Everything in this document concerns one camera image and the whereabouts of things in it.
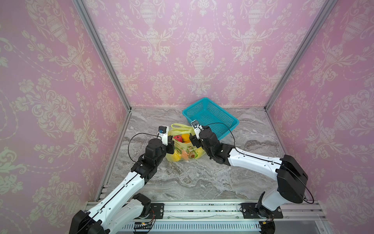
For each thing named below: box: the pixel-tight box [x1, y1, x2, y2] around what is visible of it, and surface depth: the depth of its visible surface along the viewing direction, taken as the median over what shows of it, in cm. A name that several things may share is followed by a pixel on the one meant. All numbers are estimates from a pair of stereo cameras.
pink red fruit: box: [173, 135, 183, 143], surface depth 99 cm
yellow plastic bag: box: [165, 123, 206, 162], surface depth 87 cm
